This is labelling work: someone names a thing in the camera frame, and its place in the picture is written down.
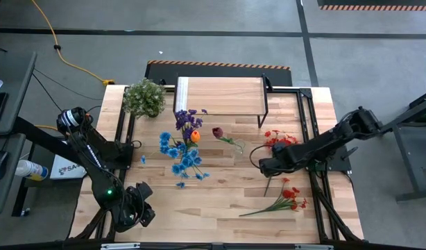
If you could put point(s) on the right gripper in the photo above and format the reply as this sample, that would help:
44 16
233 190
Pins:
282 158

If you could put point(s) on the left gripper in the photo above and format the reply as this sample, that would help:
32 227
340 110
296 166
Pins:
136 205

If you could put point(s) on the red artificial flower bunch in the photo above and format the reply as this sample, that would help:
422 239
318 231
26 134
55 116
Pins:
287 194
280 139

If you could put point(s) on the clear glass vase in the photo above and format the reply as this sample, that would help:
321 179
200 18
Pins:
239 147

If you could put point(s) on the blue artificial flower bunch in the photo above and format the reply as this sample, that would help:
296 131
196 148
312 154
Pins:
185 159

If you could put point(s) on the maroon tulip green stem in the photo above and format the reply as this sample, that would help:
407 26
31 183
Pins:
218 132

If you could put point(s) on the orange tulip green stem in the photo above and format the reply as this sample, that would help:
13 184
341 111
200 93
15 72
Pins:
195 136

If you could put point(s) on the purple artificial flower bunch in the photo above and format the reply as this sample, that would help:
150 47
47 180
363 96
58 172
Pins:
187 119

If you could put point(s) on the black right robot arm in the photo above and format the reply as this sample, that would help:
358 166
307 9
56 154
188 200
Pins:
338 139

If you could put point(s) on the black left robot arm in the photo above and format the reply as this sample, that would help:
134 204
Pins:
95 156

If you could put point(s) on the wooden shelf black metal legs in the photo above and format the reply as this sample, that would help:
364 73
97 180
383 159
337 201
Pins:
223 95

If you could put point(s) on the fallen blue flower piece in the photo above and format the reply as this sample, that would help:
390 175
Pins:
143 159

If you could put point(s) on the white labelled box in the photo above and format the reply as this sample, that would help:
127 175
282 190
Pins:
67 168

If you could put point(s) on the green potted plant black pot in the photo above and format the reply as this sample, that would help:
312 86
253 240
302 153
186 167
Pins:
143 97

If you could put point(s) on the white spray bottle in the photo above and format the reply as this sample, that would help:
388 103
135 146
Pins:
31 170

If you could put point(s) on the black metal stand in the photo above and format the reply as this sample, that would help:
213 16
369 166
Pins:
410 146

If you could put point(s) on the grey desk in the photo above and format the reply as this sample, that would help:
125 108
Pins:
8 104

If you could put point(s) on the black metal rig frame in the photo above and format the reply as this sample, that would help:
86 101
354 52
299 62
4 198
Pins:
306 93

